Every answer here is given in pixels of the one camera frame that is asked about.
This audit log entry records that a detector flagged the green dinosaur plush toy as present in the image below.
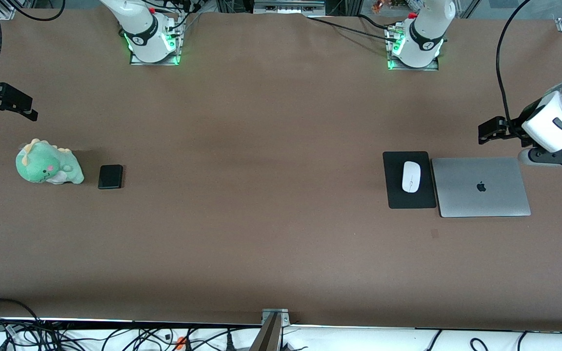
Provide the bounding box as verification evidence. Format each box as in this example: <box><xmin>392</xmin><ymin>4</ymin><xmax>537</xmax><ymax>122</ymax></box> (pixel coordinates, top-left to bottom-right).
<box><xmin>16</xmin><ymin>138</ymin><xmax>85</xmax><ymax>185</ymax></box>

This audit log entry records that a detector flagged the long black table cable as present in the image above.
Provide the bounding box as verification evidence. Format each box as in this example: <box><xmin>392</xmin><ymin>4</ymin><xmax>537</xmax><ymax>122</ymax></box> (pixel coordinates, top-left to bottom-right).
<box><xmin>308</xmin><ymin>16</ymin><xmax>399</xmax><ymax>40</ymax></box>

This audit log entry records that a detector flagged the black overhead cable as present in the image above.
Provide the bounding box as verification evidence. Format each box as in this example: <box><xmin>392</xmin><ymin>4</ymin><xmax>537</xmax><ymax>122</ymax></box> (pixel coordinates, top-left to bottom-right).
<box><xmin>0</xmin><ymin>0</ymin><xmax>66</xmax><ymax>24</ymax></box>

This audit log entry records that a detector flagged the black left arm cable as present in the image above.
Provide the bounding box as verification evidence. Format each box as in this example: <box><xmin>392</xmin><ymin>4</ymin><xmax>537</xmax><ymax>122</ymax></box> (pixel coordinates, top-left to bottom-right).
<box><xmin>496</xmin><ymin>0</ymin><xmax>538</xmax><ymax>122</ymax></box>

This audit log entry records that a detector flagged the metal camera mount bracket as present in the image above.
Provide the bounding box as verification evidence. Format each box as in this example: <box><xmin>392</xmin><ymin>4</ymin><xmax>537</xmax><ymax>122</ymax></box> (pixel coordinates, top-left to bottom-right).
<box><xmin>261</xmin><ymin>308</ymin><xmax>291</xmax><ymax>327</ymax></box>

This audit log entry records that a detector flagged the silver closed laptop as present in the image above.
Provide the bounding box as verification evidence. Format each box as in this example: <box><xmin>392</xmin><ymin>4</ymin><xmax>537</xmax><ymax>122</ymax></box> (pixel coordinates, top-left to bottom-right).
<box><xmin>431</xmin><ymin>156</ymin><xmax>532</xmax><ymax>218</ymax></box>

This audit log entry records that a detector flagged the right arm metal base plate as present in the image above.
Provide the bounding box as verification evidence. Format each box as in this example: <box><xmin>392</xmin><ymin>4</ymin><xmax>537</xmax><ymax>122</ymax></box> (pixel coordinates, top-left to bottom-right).
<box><xmin>129</xmin><ymin>19</ymin><xmax>182</xmax><ymax>66</ymax></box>

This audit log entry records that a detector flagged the small black phone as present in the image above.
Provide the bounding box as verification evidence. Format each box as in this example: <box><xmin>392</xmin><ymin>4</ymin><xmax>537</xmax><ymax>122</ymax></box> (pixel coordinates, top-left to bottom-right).
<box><xmin>98</xmin><ymin>164</ymin><xmax>124</xmax><ymax>190</ymax></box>

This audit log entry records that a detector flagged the white computer mouse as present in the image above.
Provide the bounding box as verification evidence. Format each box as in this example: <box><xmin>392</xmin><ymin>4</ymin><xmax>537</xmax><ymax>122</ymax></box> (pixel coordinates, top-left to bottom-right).
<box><xmin>402</xmin><ymin>161</ymin><xmax>422</xmax><ymax>193</ymax></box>

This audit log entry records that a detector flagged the grey camera mount pole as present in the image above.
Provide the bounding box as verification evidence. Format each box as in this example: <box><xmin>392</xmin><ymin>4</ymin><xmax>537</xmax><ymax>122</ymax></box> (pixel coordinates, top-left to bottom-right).
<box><xmin>251</xmin><ymin>313</ymin><xmax>281</xmax><ymax>351</ymax></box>

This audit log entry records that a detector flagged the black mouse pad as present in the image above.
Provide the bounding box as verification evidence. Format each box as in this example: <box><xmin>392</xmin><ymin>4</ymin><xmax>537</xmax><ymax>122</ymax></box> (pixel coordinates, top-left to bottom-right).
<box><xmin>382</xmin><ymin>151</ymin><xmax>438</xmax><ymax>210</ymax></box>

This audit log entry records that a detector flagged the brown table cover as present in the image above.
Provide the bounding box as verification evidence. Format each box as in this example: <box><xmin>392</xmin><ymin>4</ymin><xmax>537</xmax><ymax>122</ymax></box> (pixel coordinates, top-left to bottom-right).
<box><xmin>0</xmin><ymin>9</ymin><xmax>562</xmax><ymax>332</ymax></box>

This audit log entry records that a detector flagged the black looped floor cable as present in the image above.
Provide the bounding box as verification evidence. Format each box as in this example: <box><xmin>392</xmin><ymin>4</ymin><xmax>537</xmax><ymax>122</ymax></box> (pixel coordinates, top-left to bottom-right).
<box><xmin>0</xmin><ymin>298</ymin><xmax>42</xmax><ymax>337</ymax></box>

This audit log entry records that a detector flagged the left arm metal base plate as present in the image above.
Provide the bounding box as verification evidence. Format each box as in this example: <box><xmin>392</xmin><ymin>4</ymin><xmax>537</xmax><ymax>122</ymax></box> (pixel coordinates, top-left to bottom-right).
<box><xmin>387</xmin><ymin>22</ymin><xmax>441</xmax><ymax>72</ymax></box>

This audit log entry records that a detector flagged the grey metal box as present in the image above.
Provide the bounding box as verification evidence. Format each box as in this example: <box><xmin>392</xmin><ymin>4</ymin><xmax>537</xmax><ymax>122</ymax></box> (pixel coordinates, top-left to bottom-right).
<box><xmin>253</xmin><ymin>0</ymin><xmax>326</xmax><ymax>15</ymax></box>

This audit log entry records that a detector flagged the short black table cable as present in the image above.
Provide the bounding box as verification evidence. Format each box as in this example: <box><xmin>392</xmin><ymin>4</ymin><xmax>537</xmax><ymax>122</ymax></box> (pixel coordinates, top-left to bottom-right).
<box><xmin>358</xmin><ymin>14</ymin><xmax>396</xmax><ymax>31</ymax></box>

